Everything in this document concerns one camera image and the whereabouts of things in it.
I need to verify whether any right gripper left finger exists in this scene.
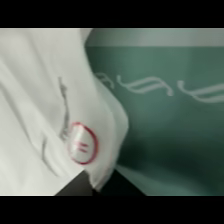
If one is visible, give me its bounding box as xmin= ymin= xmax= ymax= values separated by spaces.
xmin=54 ymin=170 xmax=95 ymax=197

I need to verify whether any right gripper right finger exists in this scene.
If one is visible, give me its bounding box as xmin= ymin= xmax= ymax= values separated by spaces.
xmin=99 ymin=168 xmax=148 ymax=197

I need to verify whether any white T-shirt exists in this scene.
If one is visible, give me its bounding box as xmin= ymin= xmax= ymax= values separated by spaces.
xmin=0 ymin=28 xmax=130 ymax=197

